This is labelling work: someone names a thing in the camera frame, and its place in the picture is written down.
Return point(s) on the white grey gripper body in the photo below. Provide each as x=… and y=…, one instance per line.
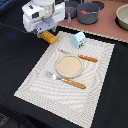
x=42, y=15

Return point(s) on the yellow toy pastry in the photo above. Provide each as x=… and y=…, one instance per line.
x=49, y=37

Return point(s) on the small milk carton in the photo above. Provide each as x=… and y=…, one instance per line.
x=78, y=40

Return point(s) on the large grey pot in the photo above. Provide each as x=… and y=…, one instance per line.
x=93, y=12

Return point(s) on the small grey saucepan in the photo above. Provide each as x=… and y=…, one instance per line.
x=70, y=5

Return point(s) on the round beige plate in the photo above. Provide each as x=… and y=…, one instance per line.
x=69, y=66

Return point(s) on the pink toy stove board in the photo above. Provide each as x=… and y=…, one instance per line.
x=105, y=26

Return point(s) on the cream bowl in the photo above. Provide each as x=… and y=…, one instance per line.
x=122, y=15

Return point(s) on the beige woven placemat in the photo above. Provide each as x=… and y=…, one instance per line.
x=71, y=103

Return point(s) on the knife with orange handle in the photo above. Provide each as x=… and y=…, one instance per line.
x=79, y=55

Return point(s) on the fork with orange handle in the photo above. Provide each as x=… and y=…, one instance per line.
x=55, y=77

